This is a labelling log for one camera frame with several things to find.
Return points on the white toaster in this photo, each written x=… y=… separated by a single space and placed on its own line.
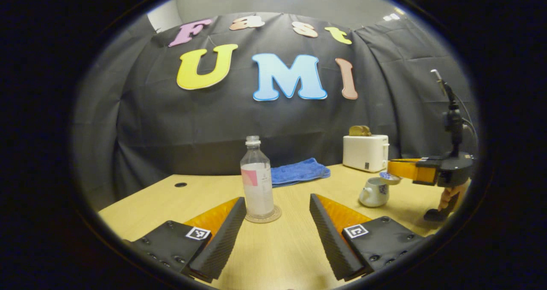
x=363 y=153

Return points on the blue folded towel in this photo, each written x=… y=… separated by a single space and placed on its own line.
x=299 y=172

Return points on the toasted bread slice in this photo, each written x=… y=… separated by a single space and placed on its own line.
x=354 y=131
x=366 y=131

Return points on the black backdrop cloth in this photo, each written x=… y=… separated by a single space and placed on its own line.
x=171 y=123

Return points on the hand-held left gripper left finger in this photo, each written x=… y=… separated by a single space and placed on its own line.
x=226 y=243

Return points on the round beige coaster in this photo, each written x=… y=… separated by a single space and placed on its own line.
x=277 y=215

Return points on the clear plastic water bottle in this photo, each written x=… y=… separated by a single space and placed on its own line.
x=257 y=187

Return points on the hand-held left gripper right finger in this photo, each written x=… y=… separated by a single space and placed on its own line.
x=329 y=243

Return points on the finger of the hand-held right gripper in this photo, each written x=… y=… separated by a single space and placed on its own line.
x=404 y=169

